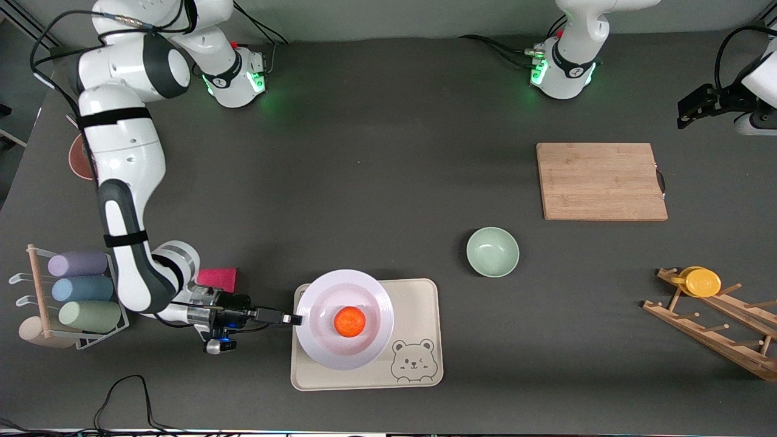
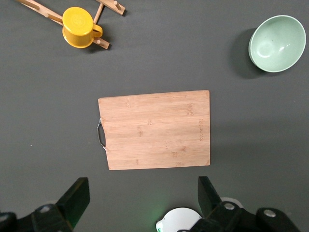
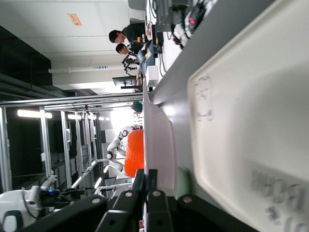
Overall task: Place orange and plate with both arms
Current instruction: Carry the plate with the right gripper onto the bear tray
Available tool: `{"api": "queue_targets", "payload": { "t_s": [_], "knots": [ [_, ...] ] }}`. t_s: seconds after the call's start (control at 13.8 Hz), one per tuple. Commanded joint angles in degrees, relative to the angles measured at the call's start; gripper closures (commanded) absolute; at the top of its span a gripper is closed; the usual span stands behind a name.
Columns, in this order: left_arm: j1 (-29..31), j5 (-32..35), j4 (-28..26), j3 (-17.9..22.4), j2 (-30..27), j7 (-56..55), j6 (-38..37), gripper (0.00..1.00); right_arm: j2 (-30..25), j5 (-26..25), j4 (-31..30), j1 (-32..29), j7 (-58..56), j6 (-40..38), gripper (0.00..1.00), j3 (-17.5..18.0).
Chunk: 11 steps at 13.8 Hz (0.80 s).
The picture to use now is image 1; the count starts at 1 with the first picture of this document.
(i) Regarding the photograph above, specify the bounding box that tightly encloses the white round plate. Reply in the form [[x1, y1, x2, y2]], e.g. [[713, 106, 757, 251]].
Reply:
[[295, 269, 396, 371]]

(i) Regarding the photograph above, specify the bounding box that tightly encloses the orange fruit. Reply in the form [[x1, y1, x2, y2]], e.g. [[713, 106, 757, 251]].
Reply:
[[333, 305, 368, 339]]

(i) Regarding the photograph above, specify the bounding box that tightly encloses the pink folded cloth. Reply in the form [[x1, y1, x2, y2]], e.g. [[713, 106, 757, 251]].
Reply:
[[195, 267, 239, 291]]

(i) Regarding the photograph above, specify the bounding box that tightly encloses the wooden cutting board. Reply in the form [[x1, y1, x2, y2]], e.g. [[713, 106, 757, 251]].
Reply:
[[536, 143, 669, 222]]

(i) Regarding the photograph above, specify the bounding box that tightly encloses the green cup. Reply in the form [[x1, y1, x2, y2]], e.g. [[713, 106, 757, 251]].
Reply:
[[58, 300, 122, 333]]

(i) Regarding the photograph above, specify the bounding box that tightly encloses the blue cup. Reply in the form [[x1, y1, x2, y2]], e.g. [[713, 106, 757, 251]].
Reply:
[[52, 276, 116, 303]]

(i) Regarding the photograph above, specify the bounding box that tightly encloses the cream bear print tray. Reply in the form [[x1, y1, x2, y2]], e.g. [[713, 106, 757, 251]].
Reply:
[[290, 278, 444, 391]]

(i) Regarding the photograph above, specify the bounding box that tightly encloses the purple cup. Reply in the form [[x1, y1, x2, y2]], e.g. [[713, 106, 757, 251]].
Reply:
[[47, 250, 109, 278]]

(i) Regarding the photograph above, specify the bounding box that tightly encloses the yellow cup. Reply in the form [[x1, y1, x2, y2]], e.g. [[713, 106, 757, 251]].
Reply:
[[670, 266, 722, 298]]

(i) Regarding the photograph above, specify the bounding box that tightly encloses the beige cup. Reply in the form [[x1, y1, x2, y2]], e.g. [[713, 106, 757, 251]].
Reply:
[[18, 317, 77, 350]]

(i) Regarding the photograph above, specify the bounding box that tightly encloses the pink bowl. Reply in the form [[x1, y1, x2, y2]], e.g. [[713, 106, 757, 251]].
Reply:
[[68, 132, 98, 182]]

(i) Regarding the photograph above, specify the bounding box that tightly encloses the wooden dish rack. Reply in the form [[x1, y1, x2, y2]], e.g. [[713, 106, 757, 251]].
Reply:
[[642, 267, 777, 382]]

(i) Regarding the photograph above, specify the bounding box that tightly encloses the light green bowl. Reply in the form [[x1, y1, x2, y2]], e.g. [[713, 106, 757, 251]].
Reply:
[[466, 227, 520, 279]]

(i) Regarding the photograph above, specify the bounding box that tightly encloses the black table cable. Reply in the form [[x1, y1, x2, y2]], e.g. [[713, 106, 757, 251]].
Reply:
[[0, 374, 243, 437]]

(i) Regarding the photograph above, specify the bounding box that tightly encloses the white wire cup rack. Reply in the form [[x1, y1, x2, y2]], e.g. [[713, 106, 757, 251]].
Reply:
[[8, 244, 131, 351]]

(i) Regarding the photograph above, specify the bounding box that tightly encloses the black left arm base cable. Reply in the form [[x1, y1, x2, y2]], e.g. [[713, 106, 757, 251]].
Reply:
[[457, 15, 568, 69]]

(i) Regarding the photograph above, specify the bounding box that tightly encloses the black arm base cable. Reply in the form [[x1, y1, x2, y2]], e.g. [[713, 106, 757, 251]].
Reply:
[[193, 3, 290, 76], [457, 15, 568, 69]]

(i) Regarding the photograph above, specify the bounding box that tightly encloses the black right arm base cable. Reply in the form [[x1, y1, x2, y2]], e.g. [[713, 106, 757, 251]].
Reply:
[[193, 3, 290, 76]]

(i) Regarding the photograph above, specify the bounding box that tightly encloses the black wall rail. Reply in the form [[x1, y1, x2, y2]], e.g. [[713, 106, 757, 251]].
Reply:
[[2, 11, 61, 49]]

